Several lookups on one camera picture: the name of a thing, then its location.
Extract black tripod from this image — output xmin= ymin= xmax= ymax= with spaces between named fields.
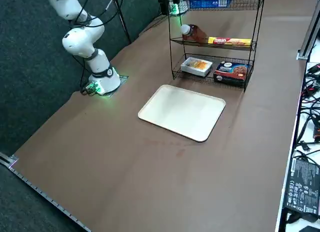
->
xmin=109 ymin=0 xmax=132 ymax=45

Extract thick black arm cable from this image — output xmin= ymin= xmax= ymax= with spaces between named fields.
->
xmin=68 ymin=0 xmax=125 ymax=27

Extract labelled black power adapter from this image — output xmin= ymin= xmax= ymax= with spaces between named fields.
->
xmin=282 ymin=156 xmax=320 ymax=215

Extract white cracker box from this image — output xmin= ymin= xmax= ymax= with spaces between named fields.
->
xmin=180 ymin=56 xmax=214 ymax=79

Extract dark blue chocolate cookie box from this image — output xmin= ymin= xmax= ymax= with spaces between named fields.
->
xmin=213 ymin=61 xmax=252 ymax=87

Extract blue Oreo cookie box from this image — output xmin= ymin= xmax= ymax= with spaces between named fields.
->
xmin=188 ymin=0 xmax=233 ymax=9

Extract black plug red light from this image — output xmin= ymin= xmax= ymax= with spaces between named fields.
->
xmin=311 ymin=124 xmax=320 ymax=142
xmin=306 ymin=79 xmax=320 ymax=93

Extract amber tea bottle white cap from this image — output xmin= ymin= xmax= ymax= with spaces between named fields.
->
xmin=180 ymin=23 xmax=209 ymax=43

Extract black stand post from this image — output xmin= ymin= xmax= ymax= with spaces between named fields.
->
xmin=152 ymin=0 xmax=169 ymax=16

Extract aluminium table edge rail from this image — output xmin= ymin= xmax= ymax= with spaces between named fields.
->
xmin=0 ymin=151 xmax=92 ymax=232

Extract aluminium profile post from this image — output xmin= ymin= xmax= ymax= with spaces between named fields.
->
xmin=296 ymin=1 xmax=320 ymax=61

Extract cream plastic tray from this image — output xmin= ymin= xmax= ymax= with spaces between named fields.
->
xmin=137 ymin=84 xmax=227 ymax=143

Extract yellow red cookie box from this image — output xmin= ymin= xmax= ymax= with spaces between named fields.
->
xmin=207 ymin=36 xmax=253 ymax=47

